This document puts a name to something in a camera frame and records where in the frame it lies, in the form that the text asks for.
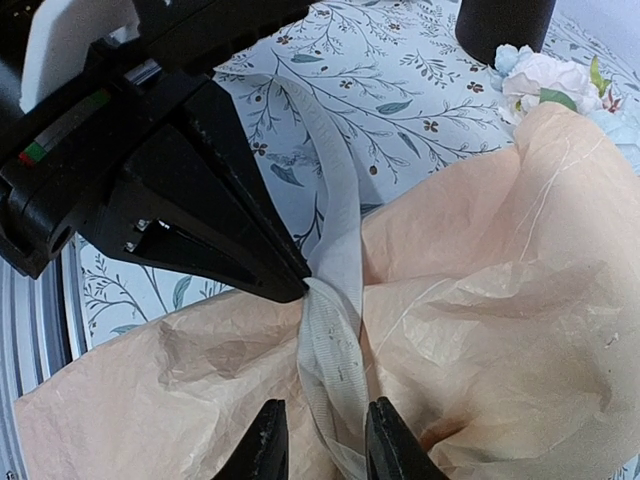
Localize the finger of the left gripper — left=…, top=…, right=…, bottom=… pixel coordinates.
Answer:
left=104, top=154, right=308, bottom=303

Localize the aluminium front rail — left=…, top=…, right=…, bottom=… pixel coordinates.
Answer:
left=1, top=239, right=88, bottom=479

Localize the peach paper flower bouquet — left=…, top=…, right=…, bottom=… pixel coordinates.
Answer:
left=14, top=43, right=640, bottom=480

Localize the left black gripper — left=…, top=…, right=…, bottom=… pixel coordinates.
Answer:
left=1, top=1, right=310, bottom=279

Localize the cream printed ribbon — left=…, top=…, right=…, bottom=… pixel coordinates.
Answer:
left=214, top=69, right=374, bottom=480

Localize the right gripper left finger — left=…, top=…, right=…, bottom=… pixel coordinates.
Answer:
left=212, top=399, right=289, bottom=480

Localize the black cylindrical vase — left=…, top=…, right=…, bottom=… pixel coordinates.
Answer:
left=455, top=0, right=556, bottom=66

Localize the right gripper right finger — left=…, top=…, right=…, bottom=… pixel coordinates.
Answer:
left=365, top=396, right=448, bottom=480

